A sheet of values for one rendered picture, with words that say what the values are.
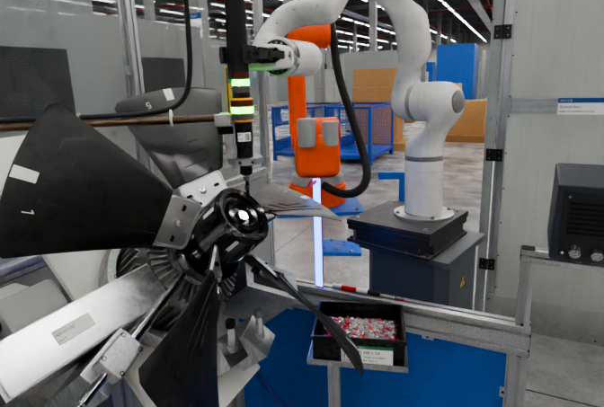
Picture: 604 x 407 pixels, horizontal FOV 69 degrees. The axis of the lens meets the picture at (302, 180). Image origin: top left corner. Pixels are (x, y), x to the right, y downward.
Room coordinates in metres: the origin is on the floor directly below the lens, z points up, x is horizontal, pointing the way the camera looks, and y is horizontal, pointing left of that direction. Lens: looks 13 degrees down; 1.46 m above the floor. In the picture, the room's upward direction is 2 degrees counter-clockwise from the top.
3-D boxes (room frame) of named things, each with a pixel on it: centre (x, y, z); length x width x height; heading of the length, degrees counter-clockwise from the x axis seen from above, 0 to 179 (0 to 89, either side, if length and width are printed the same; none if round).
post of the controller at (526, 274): (0.95, -0.52, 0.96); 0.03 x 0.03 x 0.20; 64
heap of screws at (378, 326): (0.96, -0.13, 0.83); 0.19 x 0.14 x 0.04; 80
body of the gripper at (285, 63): (0.96, 0.07, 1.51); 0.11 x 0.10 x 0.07; 154
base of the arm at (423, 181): (1.37, -0.39, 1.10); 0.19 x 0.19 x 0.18
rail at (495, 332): (1.14, -0.14, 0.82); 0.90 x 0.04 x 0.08; 64
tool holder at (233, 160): (0.86, 0.12, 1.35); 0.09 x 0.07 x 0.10; 99
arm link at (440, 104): (1.35, -0.41, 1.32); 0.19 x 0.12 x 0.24; 37
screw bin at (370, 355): (0.96, -0.13, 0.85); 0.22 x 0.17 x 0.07; 80
